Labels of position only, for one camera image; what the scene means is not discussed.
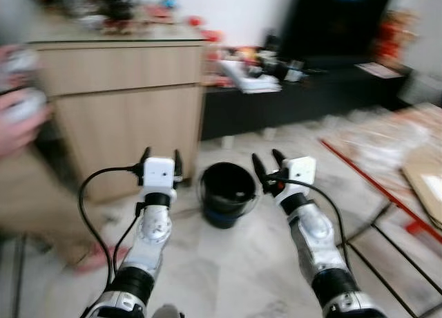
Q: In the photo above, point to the black rubbish bucket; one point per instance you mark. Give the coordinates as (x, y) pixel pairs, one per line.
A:
(226, 193)

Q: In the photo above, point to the white object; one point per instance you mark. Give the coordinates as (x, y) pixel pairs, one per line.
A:
(21, 76)

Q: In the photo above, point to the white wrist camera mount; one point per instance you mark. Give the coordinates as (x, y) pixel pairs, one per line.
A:
(159, 173)
(302, 171)

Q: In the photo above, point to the red ornament figure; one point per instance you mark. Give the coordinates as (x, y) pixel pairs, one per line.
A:
(395, 36)

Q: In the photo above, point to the dark ornament figurine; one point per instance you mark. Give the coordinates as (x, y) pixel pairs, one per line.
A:
(117, 10)

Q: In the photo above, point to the light wooden cabinet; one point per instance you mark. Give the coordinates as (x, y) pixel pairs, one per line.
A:
(131, 117)

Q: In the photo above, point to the thin printed booklet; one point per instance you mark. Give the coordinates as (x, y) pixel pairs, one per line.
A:
(378, 70)

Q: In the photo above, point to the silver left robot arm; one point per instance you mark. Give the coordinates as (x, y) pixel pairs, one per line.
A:
(148, 242)

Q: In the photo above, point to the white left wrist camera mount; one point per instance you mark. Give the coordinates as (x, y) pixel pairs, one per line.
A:
(159, 173)

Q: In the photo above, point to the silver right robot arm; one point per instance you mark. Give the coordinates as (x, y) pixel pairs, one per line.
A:
(318, 242)

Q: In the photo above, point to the marble top folding table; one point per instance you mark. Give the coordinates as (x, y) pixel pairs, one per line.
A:
(387, 152)

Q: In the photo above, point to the black TV cabinet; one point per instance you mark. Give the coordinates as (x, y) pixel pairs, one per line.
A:
(304, 104)

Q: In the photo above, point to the person's beige trouser leg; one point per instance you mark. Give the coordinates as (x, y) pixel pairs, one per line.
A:
(38, 200)

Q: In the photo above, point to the person's bare foot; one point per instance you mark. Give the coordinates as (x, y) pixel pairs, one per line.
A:
(100, 259)

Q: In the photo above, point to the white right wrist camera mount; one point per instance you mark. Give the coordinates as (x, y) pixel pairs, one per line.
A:
(302, 171)

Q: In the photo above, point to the black television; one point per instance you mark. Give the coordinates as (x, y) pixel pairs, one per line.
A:
(338, 21)

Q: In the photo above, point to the clear plastic bag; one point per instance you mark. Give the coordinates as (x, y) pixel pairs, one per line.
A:
(390, 139)

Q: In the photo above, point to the white paper stack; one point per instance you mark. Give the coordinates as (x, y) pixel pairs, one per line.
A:
(248, 77)

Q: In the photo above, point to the person's hand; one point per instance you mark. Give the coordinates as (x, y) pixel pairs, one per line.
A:
(21, 124)

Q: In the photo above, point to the brown cardboard mailer envelope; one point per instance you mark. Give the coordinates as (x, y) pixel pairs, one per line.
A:
(427, 183)

